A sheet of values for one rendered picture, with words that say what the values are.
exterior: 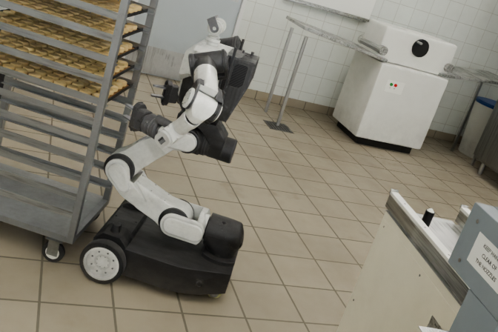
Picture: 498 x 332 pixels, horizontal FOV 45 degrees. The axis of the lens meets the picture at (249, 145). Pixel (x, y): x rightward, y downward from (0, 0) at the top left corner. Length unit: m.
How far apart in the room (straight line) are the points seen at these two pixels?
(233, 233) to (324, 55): 4.21
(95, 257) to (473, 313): 1.79
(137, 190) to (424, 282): 1.40
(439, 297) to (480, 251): 0.47
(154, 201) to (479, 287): 1.77
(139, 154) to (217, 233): 0.51
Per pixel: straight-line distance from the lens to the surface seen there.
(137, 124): 2.47
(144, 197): 2.82
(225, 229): 2.79
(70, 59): 2.71
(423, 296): 1.92
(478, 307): 1.39
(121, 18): 2.45
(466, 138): 7.55
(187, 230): 2.78
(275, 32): 6.50
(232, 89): 2.54
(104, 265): 2.77
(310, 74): 6.76
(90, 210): 3.05
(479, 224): 1.42
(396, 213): 2.14
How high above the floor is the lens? 1.56
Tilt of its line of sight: 18 degrees down
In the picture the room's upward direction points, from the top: 18 degrees clockwise
